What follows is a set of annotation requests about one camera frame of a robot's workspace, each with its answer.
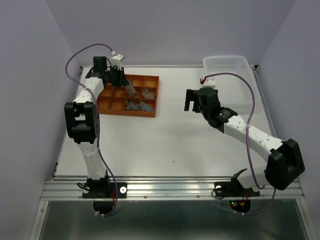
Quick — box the brown sock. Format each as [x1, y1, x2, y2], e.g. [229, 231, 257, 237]
[123, 79, 137, 98]
[141, 88, 156, 100]

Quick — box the grey sock pair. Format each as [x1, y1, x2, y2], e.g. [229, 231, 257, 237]
[124, 100, 140, 111]

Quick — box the dark grey sock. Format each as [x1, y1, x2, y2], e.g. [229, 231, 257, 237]
[139, 101, 154, 112]

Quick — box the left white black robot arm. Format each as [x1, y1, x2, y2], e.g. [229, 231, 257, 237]
[64, 54, 128, 199]

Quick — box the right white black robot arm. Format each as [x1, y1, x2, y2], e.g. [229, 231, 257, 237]
[184, 87, 305, 195]

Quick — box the orange compartment tray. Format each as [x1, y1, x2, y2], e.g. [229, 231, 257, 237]
[97, 74, 160, 118]

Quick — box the white plastic basket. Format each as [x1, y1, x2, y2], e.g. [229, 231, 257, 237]
[203, 55, 254, 108]

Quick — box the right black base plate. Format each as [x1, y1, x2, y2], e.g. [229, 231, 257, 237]
[214, 181, 260, 198]

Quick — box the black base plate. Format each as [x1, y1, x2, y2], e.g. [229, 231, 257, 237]
[214, 181, 260, 198]
[82, 182, 128, 199]

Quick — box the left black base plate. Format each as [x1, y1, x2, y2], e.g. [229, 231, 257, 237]
[82, 182, 128, 199]

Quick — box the aluminium rail frame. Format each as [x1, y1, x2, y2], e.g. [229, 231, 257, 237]
[30, 66, 317, 240]

